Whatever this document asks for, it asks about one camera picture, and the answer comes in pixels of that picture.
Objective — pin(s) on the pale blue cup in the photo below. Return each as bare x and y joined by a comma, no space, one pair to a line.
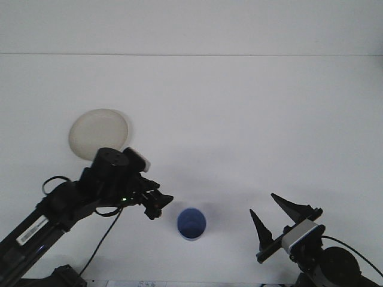
191,224

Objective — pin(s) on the pale round plate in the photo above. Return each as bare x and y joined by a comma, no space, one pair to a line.
95,131

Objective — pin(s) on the white printed paper sheet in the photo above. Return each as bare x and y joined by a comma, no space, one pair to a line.
143,284

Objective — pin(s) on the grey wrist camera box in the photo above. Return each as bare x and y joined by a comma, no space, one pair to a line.
299,234
140,160

